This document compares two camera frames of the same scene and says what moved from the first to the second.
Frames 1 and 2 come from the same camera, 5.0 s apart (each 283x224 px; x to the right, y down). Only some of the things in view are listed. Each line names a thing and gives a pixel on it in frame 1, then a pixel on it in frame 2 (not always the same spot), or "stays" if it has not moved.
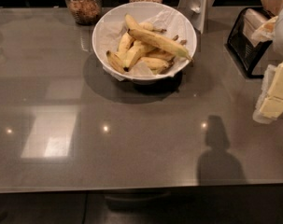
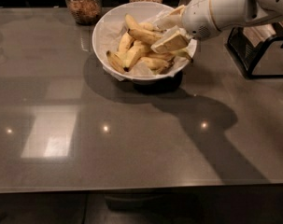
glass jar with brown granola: [84, 3] stays
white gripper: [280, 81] -> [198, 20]
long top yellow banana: [154, 39] stays
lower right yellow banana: [155, 64] stays
